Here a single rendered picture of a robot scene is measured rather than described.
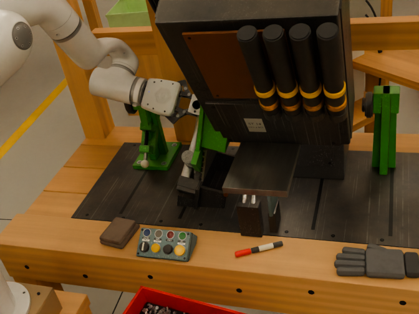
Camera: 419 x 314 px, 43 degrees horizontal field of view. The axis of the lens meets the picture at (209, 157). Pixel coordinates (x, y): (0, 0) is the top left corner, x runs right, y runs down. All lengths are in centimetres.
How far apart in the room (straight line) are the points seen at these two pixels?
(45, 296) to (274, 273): 58
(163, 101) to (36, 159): 245
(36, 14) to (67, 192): 75
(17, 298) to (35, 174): 232
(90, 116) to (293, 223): 93
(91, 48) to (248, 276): 72
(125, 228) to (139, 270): 13
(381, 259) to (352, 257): 7
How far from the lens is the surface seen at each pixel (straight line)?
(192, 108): 151
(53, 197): 188
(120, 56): 159
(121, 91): 155
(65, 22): 138
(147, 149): 176
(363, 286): 137
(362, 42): 175
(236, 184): 130
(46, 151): 395
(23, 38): 120
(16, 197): 360
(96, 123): 208
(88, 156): 203
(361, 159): 175
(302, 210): 156
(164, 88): 153
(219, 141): 146
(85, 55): 144
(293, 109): 117
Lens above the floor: 193
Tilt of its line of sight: 34 degrees down
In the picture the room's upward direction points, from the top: 11 degrees counter-clockwise
